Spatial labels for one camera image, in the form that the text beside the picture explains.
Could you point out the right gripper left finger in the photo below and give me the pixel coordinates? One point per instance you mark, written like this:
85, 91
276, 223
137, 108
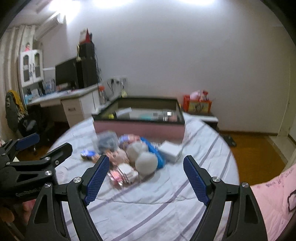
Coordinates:
81, 193

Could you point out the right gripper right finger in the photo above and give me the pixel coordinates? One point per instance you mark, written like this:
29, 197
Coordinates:
245, 221

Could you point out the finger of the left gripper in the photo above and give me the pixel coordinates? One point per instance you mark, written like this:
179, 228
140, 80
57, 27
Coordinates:
27, 142
58, 155

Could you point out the clear plastic packet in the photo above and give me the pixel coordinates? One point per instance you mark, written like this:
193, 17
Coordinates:
105, 141

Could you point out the white plush toy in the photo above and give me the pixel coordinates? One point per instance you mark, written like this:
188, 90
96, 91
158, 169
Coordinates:
144, 161

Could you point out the chair with dark clothes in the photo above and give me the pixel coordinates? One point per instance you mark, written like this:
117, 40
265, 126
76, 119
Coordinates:
17, 115

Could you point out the blue patterned flat box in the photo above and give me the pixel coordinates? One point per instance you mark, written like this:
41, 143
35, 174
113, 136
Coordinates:
87, 154

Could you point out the pink quilt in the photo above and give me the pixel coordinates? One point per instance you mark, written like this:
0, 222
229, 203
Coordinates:
276, 200

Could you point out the small baby doll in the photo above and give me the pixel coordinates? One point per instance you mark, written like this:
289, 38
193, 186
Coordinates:
117, 157

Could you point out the white desk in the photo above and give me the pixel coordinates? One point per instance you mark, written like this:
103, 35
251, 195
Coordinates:
72, 106

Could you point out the white glass-door cabinet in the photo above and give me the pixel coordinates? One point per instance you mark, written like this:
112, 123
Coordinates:
31, 67

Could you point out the orange cap water bottle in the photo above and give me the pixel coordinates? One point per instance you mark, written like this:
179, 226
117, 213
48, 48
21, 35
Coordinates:
102, 95

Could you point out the black computer monitor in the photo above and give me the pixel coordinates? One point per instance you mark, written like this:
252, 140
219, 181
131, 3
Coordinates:
66, 73

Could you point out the white striped tablecloth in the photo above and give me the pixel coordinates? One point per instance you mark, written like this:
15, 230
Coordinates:
164, 206

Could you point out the blue plastic case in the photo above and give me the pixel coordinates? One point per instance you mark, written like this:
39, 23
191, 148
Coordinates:
153, 150

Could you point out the black bathroom scale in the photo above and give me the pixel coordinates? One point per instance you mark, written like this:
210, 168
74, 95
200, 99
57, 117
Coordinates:
229, 140

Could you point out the yellow snack bag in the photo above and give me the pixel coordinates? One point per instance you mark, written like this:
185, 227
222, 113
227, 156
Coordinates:
123, 93

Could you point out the pink doll on cabinet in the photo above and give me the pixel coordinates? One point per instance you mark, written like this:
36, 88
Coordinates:
27, 47

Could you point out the white rectangular box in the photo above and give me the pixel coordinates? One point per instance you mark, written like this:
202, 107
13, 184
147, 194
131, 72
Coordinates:
170, 151

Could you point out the beige curtain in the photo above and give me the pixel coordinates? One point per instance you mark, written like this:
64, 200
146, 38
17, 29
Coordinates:
13, 42

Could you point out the pink black storage box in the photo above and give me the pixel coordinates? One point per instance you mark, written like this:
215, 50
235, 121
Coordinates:
149, 117

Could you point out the low black white cabinet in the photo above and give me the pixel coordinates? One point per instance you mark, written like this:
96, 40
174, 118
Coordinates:
207, 118

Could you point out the small black speaker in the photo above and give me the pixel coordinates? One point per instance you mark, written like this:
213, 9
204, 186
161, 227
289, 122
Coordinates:
86, 50

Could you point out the red white calendar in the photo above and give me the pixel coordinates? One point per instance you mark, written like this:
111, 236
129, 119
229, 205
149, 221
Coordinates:
85, 37

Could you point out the red toy crate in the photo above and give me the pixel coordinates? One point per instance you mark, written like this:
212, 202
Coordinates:
196, 106

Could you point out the white air conditioner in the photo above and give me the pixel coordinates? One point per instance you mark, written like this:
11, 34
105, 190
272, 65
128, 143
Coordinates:
48, 25

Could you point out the pink plush in crate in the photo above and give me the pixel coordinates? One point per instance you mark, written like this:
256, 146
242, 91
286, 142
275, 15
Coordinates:
196, 95

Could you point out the wall power strip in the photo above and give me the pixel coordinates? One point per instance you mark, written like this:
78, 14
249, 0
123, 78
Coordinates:
118, 80

